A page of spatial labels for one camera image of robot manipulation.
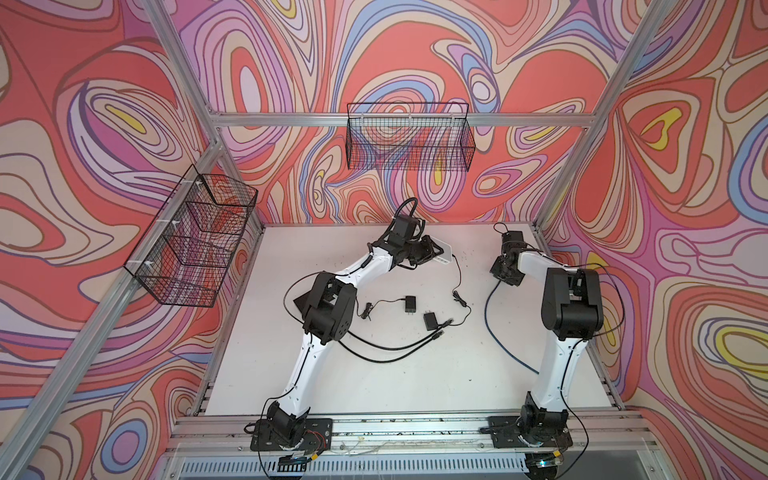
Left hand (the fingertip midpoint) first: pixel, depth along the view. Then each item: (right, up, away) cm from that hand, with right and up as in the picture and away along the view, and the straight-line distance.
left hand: (447, 249), depth 94 cm
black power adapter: (-12, -18, +2) cm, 22 cm away
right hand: (+23, -10, +11) cm, 27 cm away
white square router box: (0, -2, +1) cm, 3 cm away
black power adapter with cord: (-6, -22, -2) cm, 23 cm away
